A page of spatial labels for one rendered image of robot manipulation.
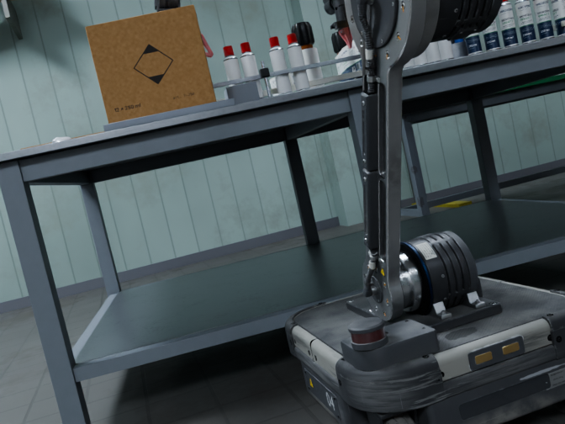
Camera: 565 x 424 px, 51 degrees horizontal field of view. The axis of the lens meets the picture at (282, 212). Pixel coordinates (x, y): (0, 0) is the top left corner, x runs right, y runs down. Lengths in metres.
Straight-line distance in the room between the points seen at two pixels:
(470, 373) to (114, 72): 1.17
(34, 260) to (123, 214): 3.23
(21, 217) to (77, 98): 3.33
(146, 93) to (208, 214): 3.36
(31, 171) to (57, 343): 0.47
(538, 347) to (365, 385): 0.35
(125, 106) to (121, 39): 0.18
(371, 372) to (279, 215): 4.05
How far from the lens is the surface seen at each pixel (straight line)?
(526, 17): 2.53
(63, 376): 1.80
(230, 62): 2.15
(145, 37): 1.73
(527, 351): 1.26
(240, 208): 5.05
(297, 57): 2.18
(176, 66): 1.71
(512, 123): 6.20
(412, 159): 3.53
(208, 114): 1.67
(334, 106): 1.76
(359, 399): 1.18
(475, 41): 2.41
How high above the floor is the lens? 0.65
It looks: 5 degrees down
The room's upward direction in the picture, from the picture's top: 13 degrees counter-clockwise
